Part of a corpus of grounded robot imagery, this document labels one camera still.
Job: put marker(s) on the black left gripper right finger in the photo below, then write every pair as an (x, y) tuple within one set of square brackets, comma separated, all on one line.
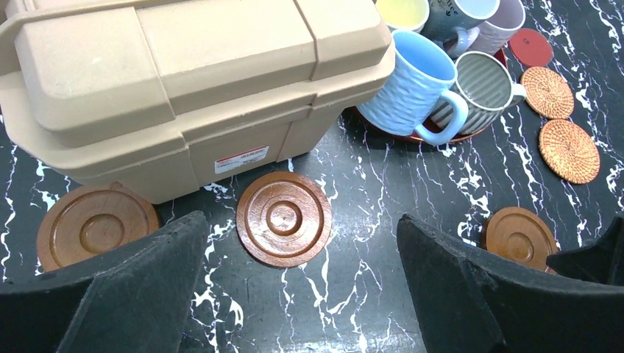
[(470, 300)]

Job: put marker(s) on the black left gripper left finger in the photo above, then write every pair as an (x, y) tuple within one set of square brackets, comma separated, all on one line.
[(135, 298)]

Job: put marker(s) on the dark wooden coaster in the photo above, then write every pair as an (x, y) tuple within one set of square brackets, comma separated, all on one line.
[(521, 236)]

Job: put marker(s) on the lilac textured mug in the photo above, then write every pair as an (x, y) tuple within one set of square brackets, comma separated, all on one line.
[(495, 32)]

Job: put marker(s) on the grey ribbed mug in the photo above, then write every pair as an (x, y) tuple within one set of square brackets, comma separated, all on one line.
[(488, 89)]

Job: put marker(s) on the cream yellow mug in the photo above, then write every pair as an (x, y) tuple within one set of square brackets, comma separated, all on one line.
[(408, 15)]

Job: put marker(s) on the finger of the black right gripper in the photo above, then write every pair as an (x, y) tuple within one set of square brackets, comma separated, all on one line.
[(599, 262)]

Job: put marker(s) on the light blue textured mug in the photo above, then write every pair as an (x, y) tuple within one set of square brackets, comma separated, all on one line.
[(422, 75)]

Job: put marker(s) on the woven rattan coaster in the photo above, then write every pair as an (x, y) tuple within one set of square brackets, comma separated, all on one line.
[(569, 151), (548, 93)]

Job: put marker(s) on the grey printed mug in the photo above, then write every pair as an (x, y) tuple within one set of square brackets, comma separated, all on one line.
[(452, 19)]

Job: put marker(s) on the red round coaster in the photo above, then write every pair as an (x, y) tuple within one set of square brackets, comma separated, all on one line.
[(531, 48)]

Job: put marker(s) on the brown wooden coaster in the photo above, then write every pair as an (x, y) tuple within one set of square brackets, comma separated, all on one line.
[(283, 219)]

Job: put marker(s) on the tan plastic tool case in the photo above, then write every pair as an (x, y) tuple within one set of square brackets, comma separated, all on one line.
[(166, 97)]

